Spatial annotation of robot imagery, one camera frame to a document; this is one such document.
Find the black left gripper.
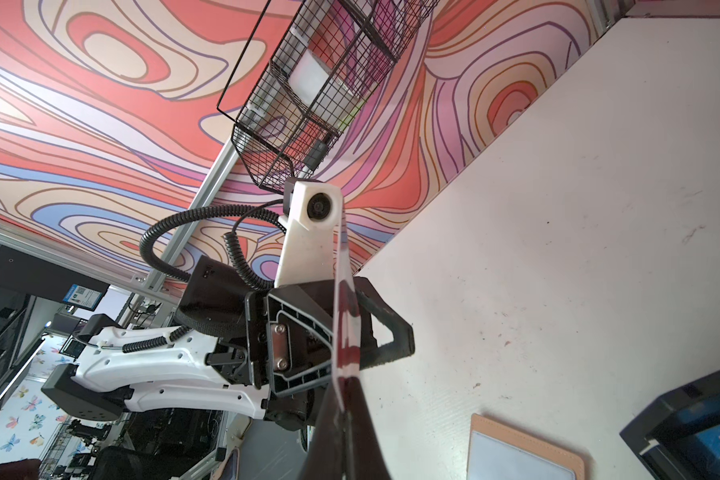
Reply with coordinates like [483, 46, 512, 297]
[173, 256, 416, 433]

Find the white roll in basket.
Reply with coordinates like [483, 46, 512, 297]
[288, 50, 337, 107]

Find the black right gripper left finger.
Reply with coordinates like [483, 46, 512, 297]
[298, 386, 344, 480]

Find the black wire basket left wall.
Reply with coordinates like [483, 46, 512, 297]
[216, 1, 438, 194]

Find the tan leather card holder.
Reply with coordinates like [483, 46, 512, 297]
[466, 414, 586, 480]

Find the red credit card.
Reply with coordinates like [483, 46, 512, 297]
[331, 210, 361, 412]

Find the black coiled camera cable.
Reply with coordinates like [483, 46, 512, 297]
[139, 203, 289, 292]

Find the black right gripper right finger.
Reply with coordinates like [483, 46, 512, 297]
[343, 377, 391, 480]

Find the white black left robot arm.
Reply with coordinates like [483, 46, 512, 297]
[42, 258, 335, 431]

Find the black plastic bin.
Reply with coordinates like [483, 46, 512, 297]
[620, 370, 720, 479]

